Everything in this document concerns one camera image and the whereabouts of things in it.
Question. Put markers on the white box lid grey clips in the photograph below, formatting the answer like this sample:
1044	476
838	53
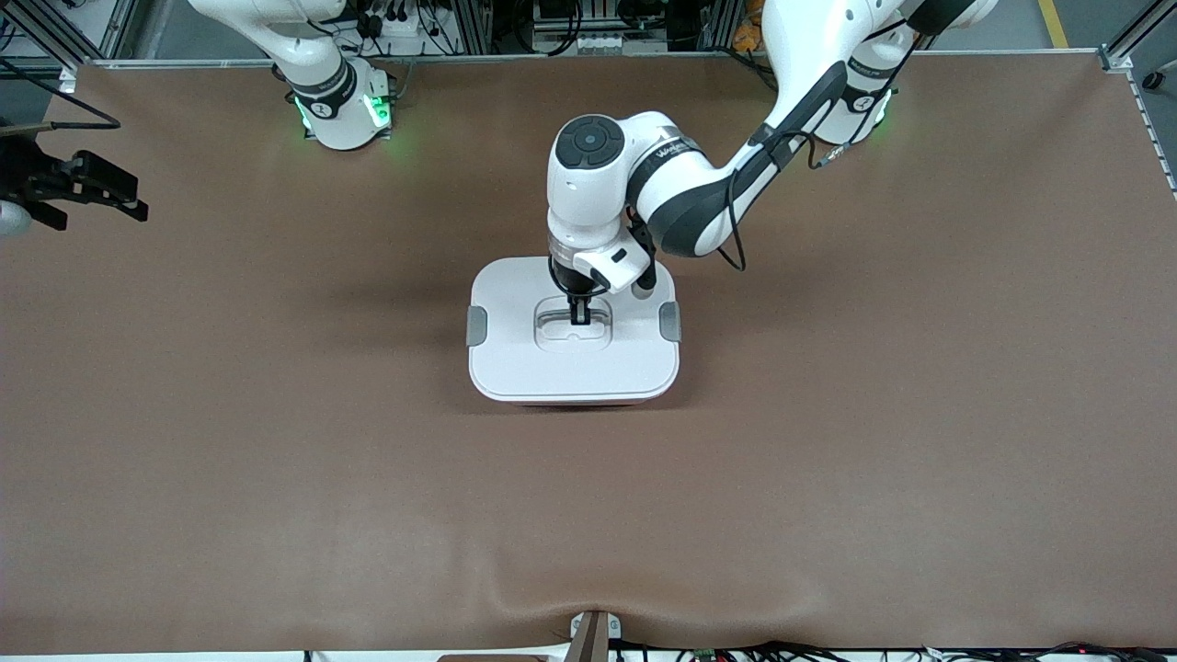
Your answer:
515	368

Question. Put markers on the orange lumpy items bag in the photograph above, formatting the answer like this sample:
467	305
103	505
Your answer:
747	37

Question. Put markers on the white power strip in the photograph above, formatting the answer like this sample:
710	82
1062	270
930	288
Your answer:
405	28

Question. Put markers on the metal bracket with brown post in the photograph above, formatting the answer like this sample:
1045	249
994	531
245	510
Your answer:
593	639

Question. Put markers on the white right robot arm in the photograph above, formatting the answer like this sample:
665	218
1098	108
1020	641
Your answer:
340	119

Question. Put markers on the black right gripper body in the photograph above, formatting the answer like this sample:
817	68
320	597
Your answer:
30	174

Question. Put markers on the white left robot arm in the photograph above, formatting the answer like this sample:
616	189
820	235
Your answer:
588	202

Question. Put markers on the silver table edge rail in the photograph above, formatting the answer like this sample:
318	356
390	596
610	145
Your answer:
1155	129
552	57

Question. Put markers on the brown table cover mat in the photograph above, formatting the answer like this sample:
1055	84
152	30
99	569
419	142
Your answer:
828	460

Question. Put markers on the white corner bracket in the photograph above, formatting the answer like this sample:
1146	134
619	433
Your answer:
67	81

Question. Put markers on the aluminium frame strut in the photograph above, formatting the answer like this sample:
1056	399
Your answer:
119	28
1136	32

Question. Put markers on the black electronics rack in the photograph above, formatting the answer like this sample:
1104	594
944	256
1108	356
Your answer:
552	18

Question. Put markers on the black caster wheel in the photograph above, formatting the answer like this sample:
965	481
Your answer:
1151	80

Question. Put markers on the pink plastic storage box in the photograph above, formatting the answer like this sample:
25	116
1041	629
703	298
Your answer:
579	404

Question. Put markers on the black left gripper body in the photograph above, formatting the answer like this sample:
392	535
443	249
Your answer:
573	280

